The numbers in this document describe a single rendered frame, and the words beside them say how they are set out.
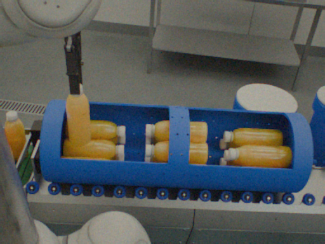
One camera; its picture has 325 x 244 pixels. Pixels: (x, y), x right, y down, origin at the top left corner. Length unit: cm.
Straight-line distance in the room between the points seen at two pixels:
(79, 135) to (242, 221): 66
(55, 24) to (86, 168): 88
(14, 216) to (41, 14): 39
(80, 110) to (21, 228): 55
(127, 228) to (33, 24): 52
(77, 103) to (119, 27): 370
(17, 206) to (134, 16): 420
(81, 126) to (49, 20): 84
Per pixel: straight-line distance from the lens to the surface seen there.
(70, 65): 109
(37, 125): 163
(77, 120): 121
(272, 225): 152
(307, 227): 156
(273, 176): 132
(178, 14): 469
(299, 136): 133
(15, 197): 68
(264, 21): 474
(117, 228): 82
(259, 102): 180
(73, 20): 42
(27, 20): 41
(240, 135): 141
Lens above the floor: 195
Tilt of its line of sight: 36 degrees down
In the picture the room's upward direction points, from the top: 5 degrees clockwise
